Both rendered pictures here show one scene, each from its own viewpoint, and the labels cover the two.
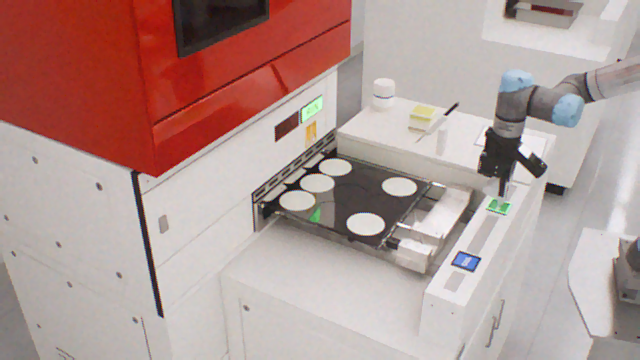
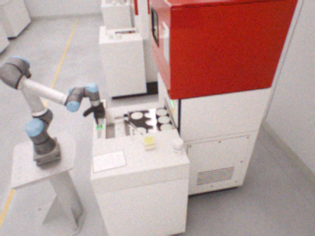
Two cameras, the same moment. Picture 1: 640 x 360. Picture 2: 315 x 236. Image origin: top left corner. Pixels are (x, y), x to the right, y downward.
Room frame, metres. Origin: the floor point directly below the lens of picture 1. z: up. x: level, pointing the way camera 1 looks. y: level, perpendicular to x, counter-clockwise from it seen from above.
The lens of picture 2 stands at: (2.64, -1.03, 2.08)
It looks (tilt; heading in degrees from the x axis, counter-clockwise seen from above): 37 degrees down; 139
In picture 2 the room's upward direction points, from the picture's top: 2 degrees counter-clockwise
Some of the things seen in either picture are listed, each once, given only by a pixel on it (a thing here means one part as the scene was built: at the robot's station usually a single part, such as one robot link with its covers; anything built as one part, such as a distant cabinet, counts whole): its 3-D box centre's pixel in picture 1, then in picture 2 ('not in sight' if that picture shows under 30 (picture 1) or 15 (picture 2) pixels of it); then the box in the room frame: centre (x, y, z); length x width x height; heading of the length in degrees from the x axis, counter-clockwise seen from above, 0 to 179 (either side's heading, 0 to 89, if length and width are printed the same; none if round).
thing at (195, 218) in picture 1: (258, 170); (166, 94); (1.37, 0.15, 1.02); 0.82 x 0.03 x 0.40; 149
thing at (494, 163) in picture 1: (500, 153); (98, 110); (1.29, -0.47, 1.12); 0.09 x 0.08 x 0.12; 59
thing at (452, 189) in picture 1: (458, 191); not in sight; (1.46, -0.42, 0.89); 0.08 x 0.03 x 0.03; 59
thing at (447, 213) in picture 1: (436, 228); (119, 130); (1.32, -0.34, 0.87); 0.36 x 0.08 x 0.03; 149
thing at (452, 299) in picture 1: (479, 254); (101, 123); (1.18, -0.42, 0.89); 0.55 x 0.09 x 0.14; 149
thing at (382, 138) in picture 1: (445, 152); (139, 158); (1.70, -0.43, 0.89); 0.62 x 0.35 x 0.14; 59
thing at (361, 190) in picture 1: (349, 194); (151, 121); (1.45, -0.10, 0.90); 0.34 x 0.34 x 0.01; 59
